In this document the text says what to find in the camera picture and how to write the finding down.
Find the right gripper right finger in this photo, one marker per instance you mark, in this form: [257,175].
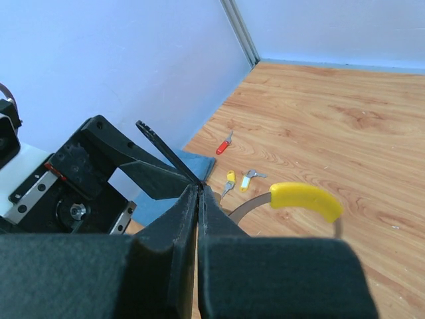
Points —
[240,276]

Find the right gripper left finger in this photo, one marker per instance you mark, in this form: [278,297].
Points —
[146,275]

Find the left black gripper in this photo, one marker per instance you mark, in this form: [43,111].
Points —
[82,200]

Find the large keyring with yellow handle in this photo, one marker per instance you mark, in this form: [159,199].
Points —
[298,195]

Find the folded blue cloth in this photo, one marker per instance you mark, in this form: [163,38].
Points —
[149,209]

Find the key with yellow tag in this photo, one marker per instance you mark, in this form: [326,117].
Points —
[230,182]

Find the key with red tag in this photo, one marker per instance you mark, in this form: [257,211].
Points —
[224,144]

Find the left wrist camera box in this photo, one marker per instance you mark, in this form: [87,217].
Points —
[24,178]

